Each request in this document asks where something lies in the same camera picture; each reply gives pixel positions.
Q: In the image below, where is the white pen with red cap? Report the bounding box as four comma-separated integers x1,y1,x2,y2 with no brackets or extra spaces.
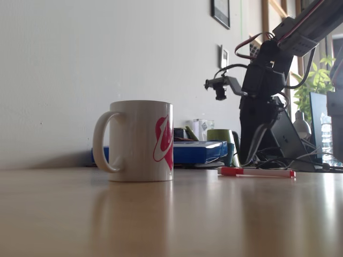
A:
217,166,297,179

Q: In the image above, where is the grey laptop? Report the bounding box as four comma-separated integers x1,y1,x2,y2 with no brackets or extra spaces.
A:
270,109,317,172

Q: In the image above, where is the green mug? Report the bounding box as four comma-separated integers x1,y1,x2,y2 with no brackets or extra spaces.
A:
206,128,241,167

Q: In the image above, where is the white desk lamp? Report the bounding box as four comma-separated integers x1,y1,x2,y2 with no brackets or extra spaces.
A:
292,110,313,140

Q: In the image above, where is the black monitor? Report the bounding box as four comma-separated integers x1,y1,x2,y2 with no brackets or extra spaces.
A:
309,92,333,164

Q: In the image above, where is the clear plastic box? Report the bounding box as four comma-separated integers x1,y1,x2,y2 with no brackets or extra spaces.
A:
192,118,215,141

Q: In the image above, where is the green potted plant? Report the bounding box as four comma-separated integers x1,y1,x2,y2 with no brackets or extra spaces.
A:
291,55,337,124

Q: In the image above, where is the clear water bottle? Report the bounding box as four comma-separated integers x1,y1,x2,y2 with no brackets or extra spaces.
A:
320,117,334,162

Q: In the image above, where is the blue flat box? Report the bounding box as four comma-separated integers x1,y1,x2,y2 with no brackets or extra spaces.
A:
91,140,228,164

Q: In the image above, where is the white mug with pink logo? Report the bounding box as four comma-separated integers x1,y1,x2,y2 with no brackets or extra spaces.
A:
92,100,175,183

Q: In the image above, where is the black camera cable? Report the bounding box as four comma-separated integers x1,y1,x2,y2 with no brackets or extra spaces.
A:
213,45,317,89

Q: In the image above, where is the grey camera mount with camera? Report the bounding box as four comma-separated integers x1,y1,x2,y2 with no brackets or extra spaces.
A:
204,74,248,101

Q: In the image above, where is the white wall thermostat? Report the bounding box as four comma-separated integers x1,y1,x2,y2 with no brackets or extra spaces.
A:
220,44,230,69

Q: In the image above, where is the red white black servo cable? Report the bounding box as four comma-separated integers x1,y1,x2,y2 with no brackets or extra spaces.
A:
235,32,276,58

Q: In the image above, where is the black picture frame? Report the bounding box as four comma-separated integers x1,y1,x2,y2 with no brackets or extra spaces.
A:
211,0,231,29

